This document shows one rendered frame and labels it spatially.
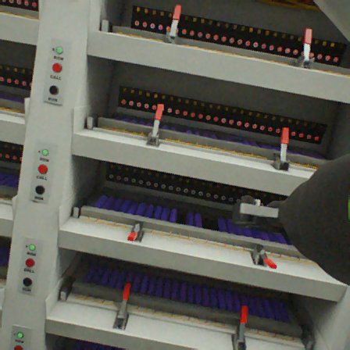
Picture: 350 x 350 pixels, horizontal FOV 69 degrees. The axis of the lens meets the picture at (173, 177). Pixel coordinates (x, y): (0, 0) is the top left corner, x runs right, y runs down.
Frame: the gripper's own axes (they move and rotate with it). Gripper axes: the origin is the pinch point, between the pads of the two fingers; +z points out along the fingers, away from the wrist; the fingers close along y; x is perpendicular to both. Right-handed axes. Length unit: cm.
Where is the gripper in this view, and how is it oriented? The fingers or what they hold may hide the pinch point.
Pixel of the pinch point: (258, 220)
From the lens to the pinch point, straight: 41.0
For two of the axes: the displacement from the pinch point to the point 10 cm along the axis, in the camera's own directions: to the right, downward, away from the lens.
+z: -0.2, 1.7, 9.9
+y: -9.8, -1.9, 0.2
